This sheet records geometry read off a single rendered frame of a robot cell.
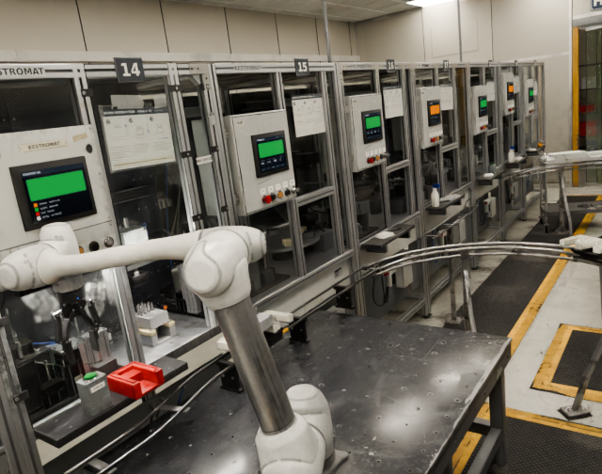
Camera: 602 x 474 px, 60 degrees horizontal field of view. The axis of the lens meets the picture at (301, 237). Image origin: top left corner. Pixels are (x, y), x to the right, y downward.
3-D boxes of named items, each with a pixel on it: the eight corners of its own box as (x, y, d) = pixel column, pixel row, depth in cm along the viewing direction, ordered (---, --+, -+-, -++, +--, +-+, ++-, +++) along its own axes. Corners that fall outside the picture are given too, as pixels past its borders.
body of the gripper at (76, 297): (74, 283, 170) (80, 309, 172) (50, 292, 163) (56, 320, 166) (87, 285, 166) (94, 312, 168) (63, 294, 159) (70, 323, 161)
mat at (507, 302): (499, 379, 330) (499, 377, 330) (410, 362, 364) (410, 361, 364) (607, 195, 786) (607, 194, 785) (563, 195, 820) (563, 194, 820)
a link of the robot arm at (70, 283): (43, 275, 162) (48, 292, 164) (59, 277, 157) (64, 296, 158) (70, 266, 169) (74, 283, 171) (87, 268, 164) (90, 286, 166)
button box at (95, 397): (93, 417, 170) (85, 384, 167) (79, 411, 174) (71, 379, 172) (114, 404, 176) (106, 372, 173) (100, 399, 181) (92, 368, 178)
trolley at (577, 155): (543, 235, 624) (542, 153, 602) (537, 224, 676) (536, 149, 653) (627, 231, 597) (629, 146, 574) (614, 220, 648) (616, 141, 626)
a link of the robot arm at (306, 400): (338, 434, 174) (330, 374, 169) (330, 471, 157) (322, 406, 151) (290, 434, 177) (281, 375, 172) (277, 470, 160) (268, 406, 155)
